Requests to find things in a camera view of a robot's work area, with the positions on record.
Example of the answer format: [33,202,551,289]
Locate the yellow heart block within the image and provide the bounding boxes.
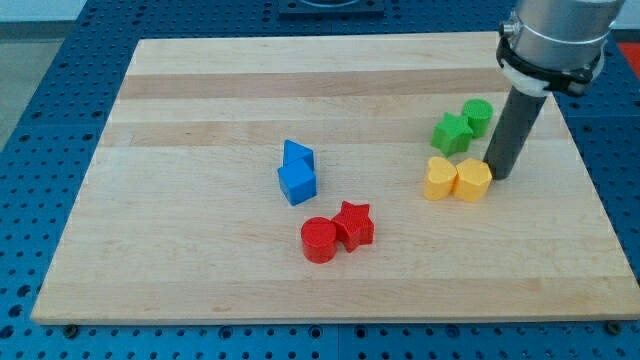
[424,156,457,201]

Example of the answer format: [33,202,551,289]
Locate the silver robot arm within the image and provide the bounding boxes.
[484,0,624,180]

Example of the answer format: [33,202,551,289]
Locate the green star block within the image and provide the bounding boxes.
[431,112,473,157]

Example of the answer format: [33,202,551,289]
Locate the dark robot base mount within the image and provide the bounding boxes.
[278,0,385,18]

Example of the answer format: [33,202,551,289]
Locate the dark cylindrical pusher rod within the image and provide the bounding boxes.
[484,88,546,180]

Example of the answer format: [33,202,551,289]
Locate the blue cube block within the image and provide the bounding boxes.
[277,160,317,206]

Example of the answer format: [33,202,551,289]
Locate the red star block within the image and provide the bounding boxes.
[331,201,375,253]

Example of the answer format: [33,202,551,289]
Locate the red cylinder block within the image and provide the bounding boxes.
[300,217,337,264]

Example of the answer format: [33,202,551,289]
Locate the wooden board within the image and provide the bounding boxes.
[31,32,639,325]

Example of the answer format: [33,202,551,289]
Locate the green cylinder block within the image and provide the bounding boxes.
[462,99,494,138]

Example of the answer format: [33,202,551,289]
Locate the blue triangle block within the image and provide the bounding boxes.
[283,139,315,171]

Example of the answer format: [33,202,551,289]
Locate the yellow hexagon block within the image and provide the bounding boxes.
[453,158,493,202]

